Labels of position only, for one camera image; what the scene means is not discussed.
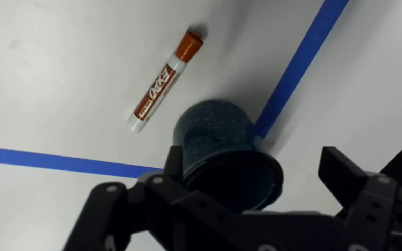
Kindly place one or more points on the white marker with orange cap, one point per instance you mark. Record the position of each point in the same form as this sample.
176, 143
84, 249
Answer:
160, 85

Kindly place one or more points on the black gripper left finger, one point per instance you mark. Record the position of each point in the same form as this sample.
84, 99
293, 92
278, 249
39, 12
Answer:
131, 213

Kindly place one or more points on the long blue tape line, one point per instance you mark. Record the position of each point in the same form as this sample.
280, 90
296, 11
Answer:
299, 60

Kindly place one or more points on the dark teal speckled mug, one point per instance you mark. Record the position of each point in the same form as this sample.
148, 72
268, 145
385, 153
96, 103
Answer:
215, 134

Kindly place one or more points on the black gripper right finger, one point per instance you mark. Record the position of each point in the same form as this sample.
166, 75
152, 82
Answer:
382, 213

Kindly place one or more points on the short blue tape line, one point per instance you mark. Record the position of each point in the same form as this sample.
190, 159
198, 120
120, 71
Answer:
47, 160

